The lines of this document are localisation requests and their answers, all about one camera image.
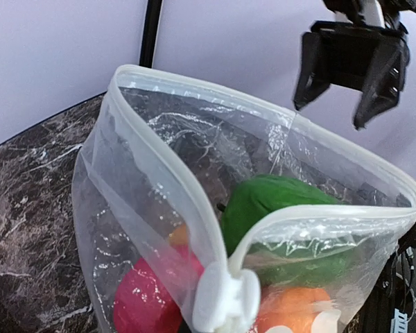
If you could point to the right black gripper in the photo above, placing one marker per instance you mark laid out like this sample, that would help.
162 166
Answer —
364 58

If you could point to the green toy bell pepper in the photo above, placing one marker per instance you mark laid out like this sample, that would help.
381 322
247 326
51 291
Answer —
284 251

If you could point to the clear dotted zip bag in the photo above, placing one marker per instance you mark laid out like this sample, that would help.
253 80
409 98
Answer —
198 208

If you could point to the orange toy orange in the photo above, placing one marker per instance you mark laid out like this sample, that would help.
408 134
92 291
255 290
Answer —
293 307

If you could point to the red toy apple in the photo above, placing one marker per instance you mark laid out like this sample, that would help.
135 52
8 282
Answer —
143 304

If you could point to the green toy mango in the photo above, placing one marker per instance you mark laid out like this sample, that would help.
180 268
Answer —
179 237

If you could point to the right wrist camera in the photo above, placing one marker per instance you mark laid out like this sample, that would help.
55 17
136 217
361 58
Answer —
384 14

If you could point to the right black frame post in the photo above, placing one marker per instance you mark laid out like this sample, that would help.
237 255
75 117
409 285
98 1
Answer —
149 37

